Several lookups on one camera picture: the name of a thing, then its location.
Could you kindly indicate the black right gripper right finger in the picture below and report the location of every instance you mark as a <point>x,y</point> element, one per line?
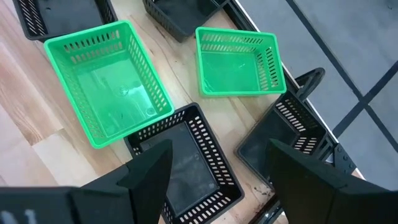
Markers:
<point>311,193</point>

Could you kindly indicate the black slotted plastic basket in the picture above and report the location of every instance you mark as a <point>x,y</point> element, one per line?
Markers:
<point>183,12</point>
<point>192,174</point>
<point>258,140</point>
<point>68,15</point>

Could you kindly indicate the green slotted plastic basket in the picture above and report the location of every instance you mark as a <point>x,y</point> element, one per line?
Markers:
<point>230,71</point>
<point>109,93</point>

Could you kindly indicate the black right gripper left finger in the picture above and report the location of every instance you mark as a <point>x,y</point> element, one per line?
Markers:
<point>136,199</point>

